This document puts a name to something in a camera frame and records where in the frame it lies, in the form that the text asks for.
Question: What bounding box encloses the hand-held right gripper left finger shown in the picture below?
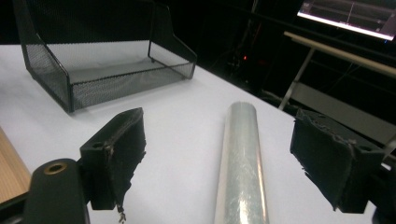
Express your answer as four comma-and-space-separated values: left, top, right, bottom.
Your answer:
79, 107, 148, 224

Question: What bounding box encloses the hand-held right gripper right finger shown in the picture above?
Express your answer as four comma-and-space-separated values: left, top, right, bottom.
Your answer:
290, 108, 386, 215

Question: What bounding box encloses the clear plastic wrap roll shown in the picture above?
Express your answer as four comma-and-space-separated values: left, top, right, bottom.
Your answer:
214, 101, 271, 224

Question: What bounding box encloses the black wire mesh tray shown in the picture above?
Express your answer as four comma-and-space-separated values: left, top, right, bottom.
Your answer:
12, 0, 198, 114

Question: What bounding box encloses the white metal stand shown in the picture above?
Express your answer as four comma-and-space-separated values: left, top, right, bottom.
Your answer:
277, 31, 396, 160

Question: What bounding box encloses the computer monitor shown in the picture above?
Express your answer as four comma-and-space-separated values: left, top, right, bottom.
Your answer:
296, 0, 396, 42

